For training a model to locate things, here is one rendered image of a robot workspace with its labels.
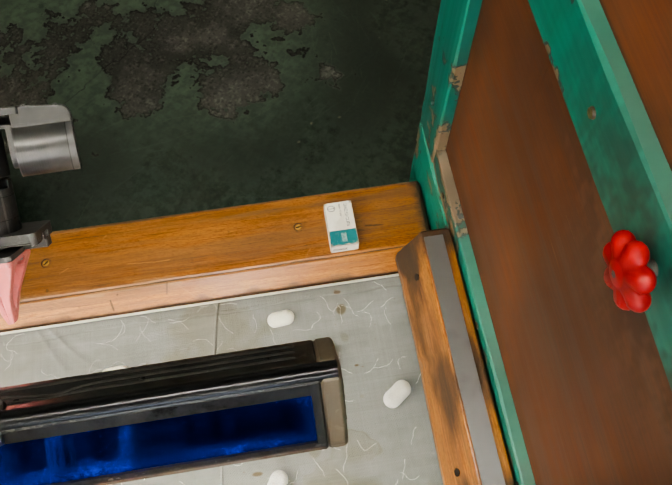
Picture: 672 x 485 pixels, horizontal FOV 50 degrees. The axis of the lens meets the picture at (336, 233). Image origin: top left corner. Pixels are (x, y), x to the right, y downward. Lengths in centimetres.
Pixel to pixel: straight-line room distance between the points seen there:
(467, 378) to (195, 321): 34
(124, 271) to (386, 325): 33
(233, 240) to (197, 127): 106
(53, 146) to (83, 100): 130
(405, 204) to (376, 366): 21
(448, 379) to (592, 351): 26
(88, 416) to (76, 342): 43
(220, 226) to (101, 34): 135
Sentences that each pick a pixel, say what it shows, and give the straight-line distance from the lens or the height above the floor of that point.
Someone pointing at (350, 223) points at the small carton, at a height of 78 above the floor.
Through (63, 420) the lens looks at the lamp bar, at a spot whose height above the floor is 111.
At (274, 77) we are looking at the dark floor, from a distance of 203.
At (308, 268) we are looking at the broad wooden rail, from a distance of 90.
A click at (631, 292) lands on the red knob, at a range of 40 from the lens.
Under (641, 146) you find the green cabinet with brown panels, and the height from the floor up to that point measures 127.
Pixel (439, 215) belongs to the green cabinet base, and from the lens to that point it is 87.
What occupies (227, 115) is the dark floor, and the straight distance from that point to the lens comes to 197.
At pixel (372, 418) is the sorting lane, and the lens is 87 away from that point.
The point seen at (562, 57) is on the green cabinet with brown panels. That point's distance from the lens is 49.
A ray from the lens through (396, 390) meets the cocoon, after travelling 85.
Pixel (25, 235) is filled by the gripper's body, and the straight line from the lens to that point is 79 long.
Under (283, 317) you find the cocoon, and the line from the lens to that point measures 88.
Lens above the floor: 159
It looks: 64 degrees down
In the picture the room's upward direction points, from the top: straight up
